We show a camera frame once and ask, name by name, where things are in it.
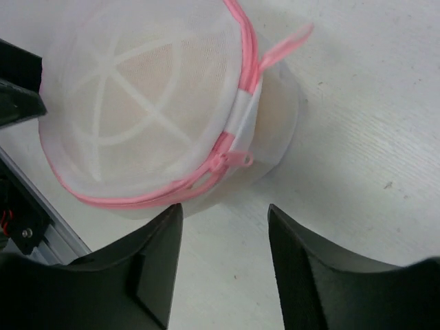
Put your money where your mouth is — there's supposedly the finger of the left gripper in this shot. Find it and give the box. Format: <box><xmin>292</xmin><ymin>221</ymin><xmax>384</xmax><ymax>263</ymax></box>
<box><xmin>0</xmin><ymin>40</ymin><xmax>47</xmax><ymax>128</ymax></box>

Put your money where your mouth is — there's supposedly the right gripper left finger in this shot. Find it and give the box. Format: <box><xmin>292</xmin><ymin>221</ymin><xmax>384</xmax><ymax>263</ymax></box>
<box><xmin>1</xmin><ymin>204</ymin><xmax>183</xmax><ymax>329</ymax></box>

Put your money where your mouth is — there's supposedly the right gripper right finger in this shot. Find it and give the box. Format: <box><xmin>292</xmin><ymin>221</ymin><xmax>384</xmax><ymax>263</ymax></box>
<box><xmin>267</xmin><ymin>204</ymin><xmax>439</xmax><ymax>329</ymax></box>

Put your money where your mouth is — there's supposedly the white mesh laundry bag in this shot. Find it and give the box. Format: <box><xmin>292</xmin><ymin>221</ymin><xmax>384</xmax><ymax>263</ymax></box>
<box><xmin>38</xmin><ymin>1</ymin><xmax>314</xmax><ymax>219</ymax></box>

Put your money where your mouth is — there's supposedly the beige bra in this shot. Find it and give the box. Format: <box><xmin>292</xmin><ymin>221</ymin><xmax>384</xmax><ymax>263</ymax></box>
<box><xmin>68</xmin><ymin>34</ymin><xmax>298</xmax><ymax>179</ymax></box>

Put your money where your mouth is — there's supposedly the aluminium mounting rail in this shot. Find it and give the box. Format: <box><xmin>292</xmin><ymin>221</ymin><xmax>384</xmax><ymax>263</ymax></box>
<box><xmin>1</xmin><ymin>151</ymin><xmax>91</xmax><ymax>265</ymax></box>

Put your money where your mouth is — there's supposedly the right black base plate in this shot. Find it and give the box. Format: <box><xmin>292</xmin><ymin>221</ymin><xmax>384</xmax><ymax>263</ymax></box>
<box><xmin>1</xmin><ymin>175</ymin><xmax>50</xmax><ymax>255</ymax></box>

